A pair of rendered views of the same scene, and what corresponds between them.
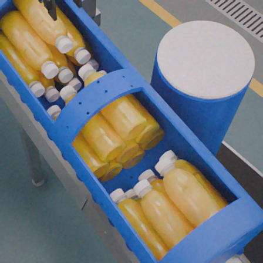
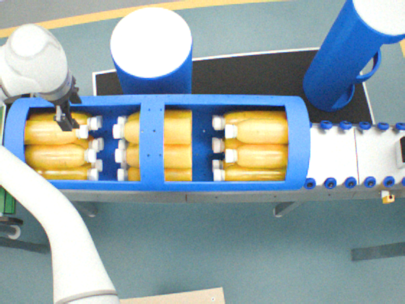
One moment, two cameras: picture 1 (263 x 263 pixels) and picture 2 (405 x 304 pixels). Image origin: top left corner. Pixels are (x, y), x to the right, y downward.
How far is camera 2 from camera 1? 0.49 m
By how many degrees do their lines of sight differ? 26
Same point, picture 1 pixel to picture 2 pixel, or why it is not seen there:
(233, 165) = not seen: hidden behind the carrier
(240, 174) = (194, 70)
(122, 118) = (178, 133)
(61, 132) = (153, 182)
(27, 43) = (61, 157)
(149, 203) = (246, 159)
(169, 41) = (119, 53)
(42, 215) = (120, 225)
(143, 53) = not seen: hidden behind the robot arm
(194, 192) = (264, 127)
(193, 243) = (295, 153)
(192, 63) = (148, 52)
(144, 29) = not seen: hidden behind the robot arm
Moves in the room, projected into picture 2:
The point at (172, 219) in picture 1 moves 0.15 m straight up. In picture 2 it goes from (267, 153) to (275, 138)
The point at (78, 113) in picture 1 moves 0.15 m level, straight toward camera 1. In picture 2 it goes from (154, 161) to (202, 190)
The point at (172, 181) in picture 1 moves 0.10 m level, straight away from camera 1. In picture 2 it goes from (246, 135) to (226, 106)
